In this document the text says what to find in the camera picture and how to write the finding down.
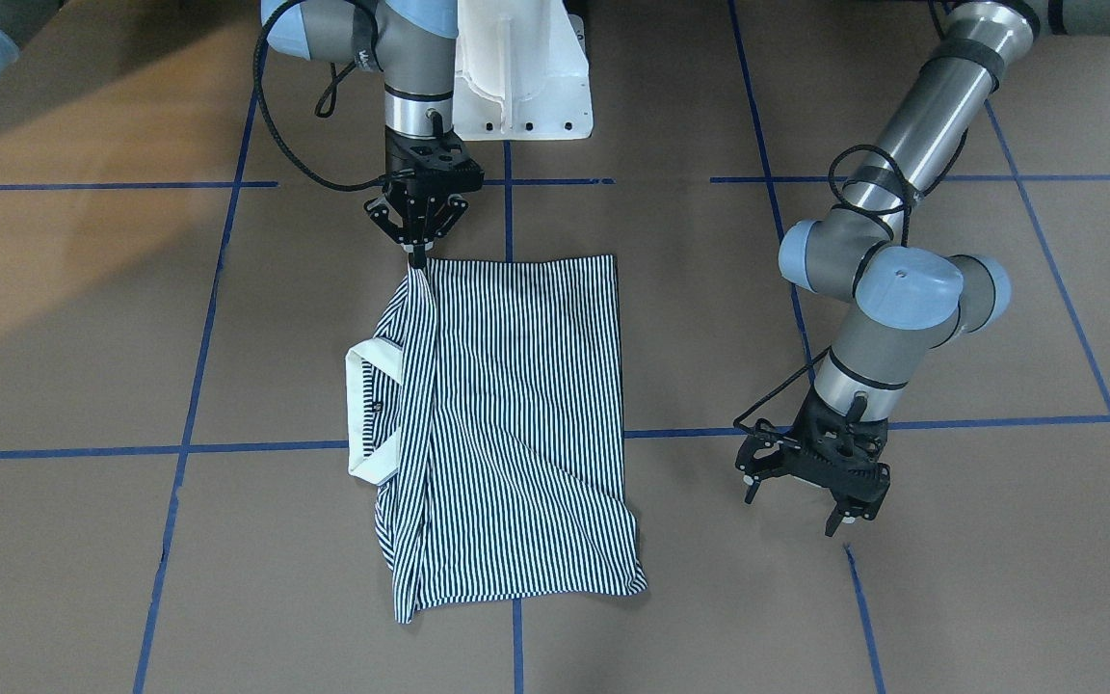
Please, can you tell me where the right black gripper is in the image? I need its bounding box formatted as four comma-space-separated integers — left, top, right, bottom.
364, 128, 485, 269

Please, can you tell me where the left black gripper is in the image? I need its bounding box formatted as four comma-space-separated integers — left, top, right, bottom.
735, 390, 890, 539

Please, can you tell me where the striped polo shirt white collar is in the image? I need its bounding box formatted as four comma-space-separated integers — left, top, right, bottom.
345, 254, 649, 626

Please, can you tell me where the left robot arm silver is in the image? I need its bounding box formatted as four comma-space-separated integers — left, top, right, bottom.
735, 1, 1043, 537

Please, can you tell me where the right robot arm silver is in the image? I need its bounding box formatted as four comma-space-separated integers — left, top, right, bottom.
251, 1, 485, 269

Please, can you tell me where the brown paper table cover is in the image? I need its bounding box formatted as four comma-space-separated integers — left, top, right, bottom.
0, 1, 1110, 693

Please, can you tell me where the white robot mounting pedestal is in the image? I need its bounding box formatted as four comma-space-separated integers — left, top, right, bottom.
453, 1, 595, 141

